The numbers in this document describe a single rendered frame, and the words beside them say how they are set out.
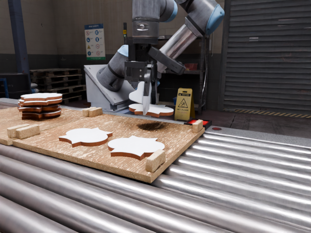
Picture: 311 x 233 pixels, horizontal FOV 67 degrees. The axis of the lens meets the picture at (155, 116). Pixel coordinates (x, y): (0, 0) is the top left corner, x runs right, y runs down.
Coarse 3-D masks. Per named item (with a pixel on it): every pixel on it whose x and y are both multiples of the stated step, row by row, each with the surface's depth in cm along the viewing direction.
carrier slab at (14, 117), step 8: (0, 112) 92; (8, 112) 92; (16, 112) 92; (64, 112) 92; (72, 112) 92; (80, 112) 92; (0, 120) 80; (8, 120) 80; (16, 120) 80; (24, 120) 80; (32, 120) 80; (40, 120) 80; (48, 120) 80; (56, 120) 80; (64, 120) 80; (72, 120) 80; (0, 128) 71; (40, 128) 71; (48, 128) 71; (0, 136) 63; (8, 144) 61
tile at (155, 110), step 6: (132, 108) 68; (138, 108) 68; (150, 108) 70; (156, 108) 70; (162, 108) 71; (168, 108) 71; (138, 114) 66; (150, 114) 66; (156, 114) 65; (162, 114) 67; (168, 114) 67
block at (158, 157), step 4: (156, 152) 46; (160, 152) 46; (164, 152) 47; (152, 156) 44; (156, 156) 44; (160, 156) 46; (164, 156) 47; (148, 160) 43; (152, 160) 43; (156, 160) 44; (160, 160) 46; (164, 160) 47; (148, 164) 43; (152, 164) 43; (156, 164) 44; (160, 164) 46; (148, 168) 43; (152, 168) 43; (156, 168) 44
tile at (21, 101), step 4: (20, 100) 79; (48, 100) 79; (52, 100) 79; (56, 100) 80; (60, 100) 81; (24, 104) 75; (28, 104) 76; (32, 104) 77; (36, 104) 77; (40, 104) 77; (44, 104) 77
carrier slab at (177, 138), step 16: (64, 128) 71; (80, 128) 71; (112, 128) 71; (128, 128) 71; (144, 128) 71; (160, 128) 71; (176, 128) 71; (192, 128) 71; (16, 144) 60; (32, 144) 58; (48, 144) 58; (64, 144) 58; (176, 144) 58; (80, 160) 50; (96, 160) 48; (112, 160) 48; (128, 160) 48; (144, 160) 48; (128, 176) 45; (144, 176) 43
